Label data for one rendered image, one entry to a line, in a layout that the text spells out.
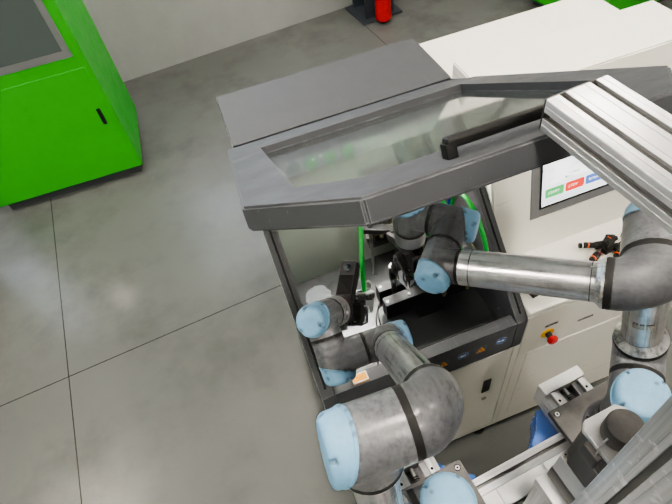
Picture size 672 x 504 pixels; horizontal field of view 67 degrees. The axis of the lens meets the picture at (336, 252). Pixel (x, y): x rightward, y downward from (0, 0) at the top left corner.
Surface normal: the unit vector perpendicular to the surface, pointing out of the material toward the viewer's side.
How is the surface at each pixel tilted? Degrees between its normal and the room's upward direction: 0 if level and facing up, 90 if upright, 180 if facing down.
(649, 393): 7
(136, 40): 90
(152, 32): 90
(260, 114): 0
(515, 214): 76
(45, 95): 90
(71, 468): 0
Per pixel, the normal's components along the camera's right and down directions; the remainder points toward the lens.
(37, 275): -0.12, -0.63
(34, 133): 0.31, 0.71
